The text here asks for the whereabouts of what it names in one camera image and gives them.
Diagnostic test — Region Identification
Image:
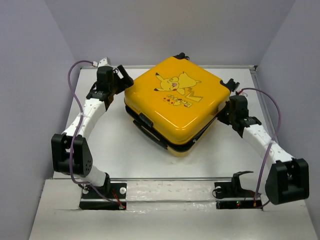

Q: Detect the yellow hard-shell suitcase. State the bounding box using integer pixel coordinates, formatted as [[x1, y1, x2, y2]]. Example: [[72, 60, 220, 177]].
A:
[[124, 52, 240, 157]]

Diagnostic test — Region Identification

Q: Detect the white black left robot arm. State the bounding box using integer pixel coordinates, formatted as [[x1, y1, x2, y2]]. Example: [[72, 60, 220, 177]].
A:
[[51, 65, 134, 198]]

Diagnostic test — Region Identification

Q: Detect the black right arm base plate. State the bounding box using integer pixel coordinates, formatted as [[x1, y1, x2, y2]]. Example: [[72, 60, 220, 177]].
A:
[[211, 171, 263, 210]]

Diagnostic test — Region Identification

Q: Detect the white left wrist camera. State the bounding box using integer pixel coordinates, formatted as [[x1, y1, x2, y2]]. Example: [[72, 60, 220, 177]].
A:
[[92, 57, 111, 68]]

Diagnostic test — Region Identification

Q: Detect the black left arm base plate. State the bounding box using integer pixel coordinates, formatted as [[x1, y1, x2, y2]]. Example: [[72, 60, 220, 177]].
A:
[[78, 181, 128, 211]]

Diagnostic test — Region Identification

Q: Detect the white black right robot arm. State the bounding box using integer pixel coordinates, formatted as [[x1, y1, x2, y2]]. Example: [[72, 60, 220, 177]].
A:
[[218, 95, 310, 205]]

